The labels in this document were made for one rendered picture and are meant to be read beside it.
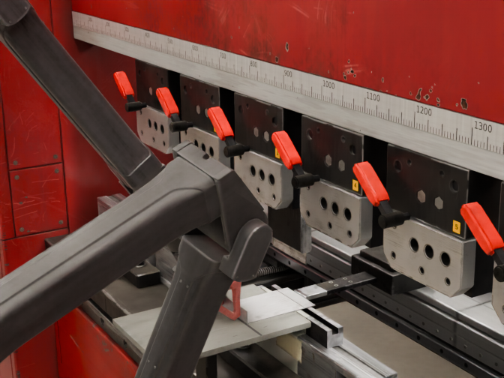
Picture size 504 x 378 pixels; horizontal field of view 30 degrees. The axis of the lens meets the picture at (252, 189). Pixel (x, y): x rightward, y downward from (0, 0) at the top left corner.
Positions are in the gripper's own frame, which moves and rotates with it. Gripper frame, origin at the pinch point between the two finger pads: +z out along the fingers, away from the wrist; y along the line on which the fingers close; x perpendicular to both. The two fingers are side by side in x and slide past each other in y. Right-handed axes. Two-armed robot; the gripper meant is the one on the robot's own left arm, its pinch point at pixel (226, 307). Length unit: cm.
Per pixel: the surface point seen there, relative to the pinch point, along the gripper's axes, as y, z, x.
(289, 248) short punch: -0.5, -1.7, -14.0
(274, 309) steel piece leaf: -2.6, 4.3, -6.1
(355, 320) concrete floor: 158, 155, -81
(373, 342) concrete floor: 138, 152, -76
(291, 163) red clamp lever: -13.5, -21.8, -15.8
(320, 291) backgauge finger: -1.2, 8.7, -15.1
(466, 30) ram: -44, -39, -29
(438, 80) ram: -40, -34, -26
